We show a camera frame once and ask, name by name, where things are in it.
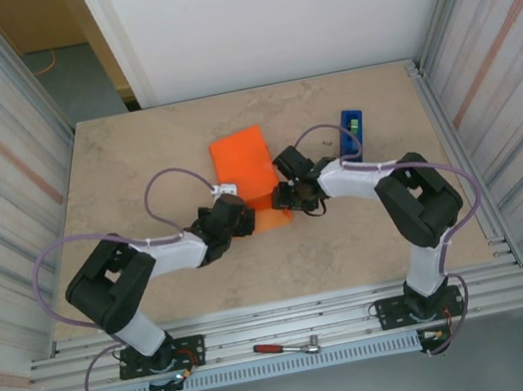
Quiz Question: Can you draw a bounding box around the blue tape dispenser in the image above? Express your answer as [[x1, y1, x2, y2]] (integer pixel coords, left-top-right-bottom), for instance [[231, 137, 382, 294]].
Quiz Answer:
[[332, 107, 372, 167]]

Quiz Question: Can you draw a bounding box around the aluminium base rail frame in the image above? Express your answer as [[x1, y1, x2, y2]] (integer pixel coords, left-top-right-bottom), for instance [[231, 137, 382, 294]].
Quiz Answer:
[[18, 257, 523, 391]]

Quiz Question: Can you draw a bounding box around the orange floor cable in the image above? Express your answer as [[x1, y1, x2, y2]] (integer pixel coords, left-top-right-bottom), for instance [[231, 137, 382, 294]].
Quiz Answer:
[[29, 47, 62, 78]]

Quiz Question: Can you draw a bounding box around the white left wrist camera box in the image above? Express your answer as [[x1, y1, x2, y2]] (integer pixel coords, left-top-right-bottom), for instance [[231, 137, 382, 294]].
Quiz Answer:
[[211, 181, 241, 200]]

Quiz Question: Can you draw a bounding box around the grey slotted cable duct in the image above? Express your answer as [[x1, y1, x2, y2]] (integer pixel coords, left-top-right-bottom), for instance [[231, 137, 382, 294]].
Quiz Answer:
[[69, 328, 425, 391]]

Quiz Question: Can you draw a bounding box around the orange wrapping paper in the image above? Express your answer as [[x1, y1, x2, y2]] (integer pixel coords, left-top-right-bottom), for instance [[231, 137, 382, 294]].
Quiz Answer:
[[205, 121, 295, 239]]

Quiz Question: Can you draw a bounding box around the red-handled ratchet wrench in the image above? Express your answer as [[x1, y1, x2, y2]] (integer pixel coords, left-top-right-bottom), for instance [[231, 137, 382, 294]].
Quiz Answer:
[[252, 332, 323, 365]]

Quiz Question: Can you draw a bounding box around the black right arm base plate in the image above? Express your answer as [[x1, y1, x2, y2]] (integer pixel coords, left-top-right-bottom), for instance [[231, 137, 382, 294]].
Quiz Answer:
[[373, 283, 469, 333]]

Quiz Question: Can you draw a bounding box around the yellow wooden furniture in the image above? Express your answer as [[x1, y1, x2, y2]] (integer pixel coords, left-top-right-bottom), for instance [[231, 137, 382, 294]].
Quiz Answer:
[[0, 0, 90, 60]]

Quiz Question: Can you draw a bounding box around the power wire with yellow connector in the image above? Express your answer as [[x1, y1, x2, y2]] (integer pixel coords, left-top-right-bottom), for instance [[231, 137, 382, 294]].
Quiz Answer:
[[170, 344, 209, 382], [413, 306, 458, 346]]

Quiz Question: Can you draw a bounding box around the aluminium table side rail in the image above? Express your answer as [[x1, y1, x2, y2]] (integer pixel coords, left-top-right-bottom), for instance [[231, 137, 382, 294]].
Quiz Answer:
[[403, 45, 523, 282]]

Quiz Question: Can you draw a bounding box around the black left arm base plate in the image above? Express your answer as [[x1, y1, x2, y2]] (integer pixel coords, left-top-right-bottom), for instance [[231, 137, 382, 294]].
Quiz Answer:
[[114, 332, 210, 382]]

